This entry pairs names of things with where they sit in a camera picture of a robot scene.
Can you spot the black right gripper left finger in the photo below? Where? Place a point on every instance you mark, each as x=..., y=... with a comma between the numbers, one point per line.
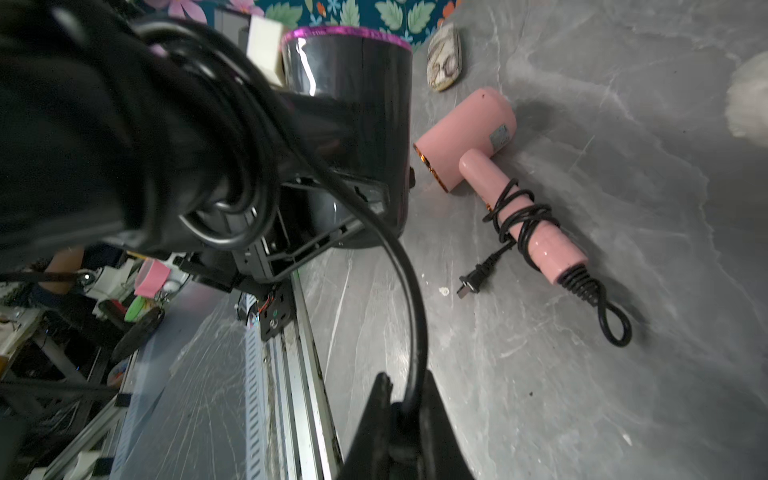
x=368, y=457

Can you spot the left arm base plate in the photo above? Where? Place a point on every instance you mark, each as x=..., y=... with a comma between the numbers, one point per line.
x=278, y=311

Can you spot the aluminium front rail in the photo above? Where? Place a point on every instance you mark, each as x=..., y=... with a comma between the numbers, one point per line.
x=290, y=432

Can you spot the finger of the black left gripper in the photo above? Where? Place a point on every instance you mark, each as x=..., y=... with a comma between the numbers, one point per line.
x=310, y=220

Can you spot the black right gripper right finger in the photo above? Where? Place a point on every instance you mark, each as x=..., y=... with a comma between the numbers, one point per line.
x=441, y=456

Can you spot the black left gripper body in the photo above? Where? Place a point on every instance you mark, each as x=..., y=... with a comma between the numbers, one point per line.
x=133, y=132

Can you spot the dark grey round hair dryer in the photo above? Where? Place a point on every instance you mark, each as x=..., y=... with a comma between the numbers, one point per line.
x=347, y=92

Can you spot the white teddy bear blue shirt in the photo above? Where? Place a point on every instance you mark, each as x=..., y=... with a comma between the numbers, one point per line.
x=747, y=99

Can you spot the pink hair dryer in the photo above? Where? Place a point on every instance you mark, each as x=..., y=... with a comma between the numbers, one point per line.
x=460, y=148

